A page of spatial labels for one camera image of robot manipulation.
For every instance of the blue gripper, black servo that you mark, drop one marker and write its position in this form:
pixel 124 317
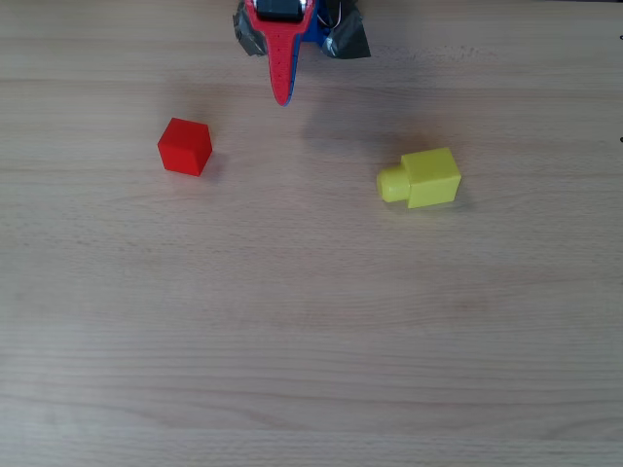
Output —
pixel 279 36

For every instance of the red cube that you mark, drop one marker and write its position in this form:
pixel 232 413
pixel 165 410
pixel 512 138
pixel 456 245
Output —
pixel 185 147

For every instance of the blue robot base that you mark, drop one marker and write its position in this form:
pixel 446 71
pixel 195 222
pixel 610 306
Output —
pixel 315 34

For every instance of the yellow block with round stud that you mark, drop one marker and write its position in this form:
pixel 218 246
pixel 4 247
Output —
pixel 430 177

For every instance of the grey duct tape piece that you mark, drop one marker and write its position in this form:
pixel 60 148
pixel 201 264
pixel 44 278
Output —
pixel 348 41
pixel 249 39

